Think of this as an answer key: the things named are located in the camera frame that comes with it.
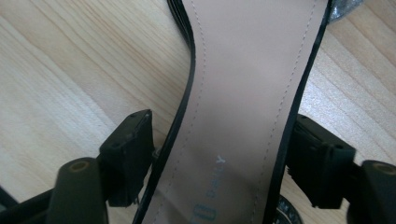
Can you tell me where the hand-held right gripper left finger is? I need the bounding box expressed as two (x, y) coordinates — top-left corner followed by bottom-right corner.
(98, 108), (156, 208)

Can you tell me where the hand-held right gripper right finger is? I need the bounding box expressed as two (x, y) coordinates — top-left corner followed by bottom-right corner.
(285, 113), (358, 210)

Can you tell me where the black glitter high-heeled shoe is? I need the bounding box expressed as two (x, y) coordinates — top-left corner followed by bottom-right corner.
(132, 0), (366, 224)

